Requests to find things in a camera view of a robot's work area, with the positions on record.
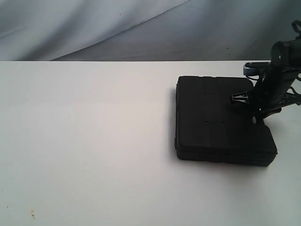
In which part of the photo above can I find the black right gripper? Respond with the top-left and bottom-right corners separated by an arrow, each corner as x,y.
230,67 -> 301,124

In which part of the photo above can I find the grey backdrop cloth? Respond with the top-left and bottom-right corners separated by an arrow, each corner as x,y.
0,0 -> 301,61

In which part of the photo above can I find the black plastic tool case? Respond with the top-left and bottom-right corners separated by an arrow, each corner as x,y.
174,76 -> 277,166

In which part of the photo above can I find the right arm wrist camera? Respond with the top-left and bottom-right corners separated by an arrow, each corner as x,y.
243,62 -> 270,77

